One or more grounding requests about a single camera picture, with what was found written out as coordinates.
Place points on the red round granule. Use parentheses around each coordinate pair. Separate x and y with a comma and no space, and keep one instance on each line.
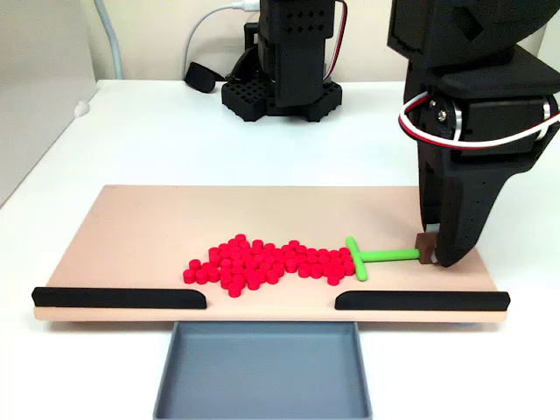
(226,282)
(340,268)
(311,252)
(189,275)
(253,284)
(272,276)
(240,238)
(213,275)
(235,289)
(208,267)
(313,272)
(293,242)
(286,264)
(202,276)
(257,242)
(333,254)
(323,253)
(224,247)
(215,261)
(303,271)
(194,264)
(214,253)
(345,252)
(238,280)
(333,278)
(350,268)
(268,247)
(232,243)

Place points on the grey square tray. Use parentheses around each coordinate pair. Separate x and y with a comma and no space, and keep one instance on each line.
(262,376)

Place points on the black table clamp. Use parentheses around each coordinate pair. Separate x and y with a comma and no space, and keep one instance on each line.
(201,79)

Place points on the beige work board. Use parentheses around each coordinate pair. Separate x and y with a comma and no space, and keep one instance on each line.
(153,219)

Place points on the white round bumper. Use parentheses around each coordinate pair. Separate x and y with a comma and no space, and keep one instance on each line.
(81,108)

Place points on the white side panel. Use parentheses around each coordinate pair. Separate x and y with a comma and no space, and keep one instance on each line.
(35,109)

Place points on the black edge rail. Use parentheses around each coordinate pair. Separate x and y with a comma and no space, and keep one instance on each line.
(118,298)
(420,301)

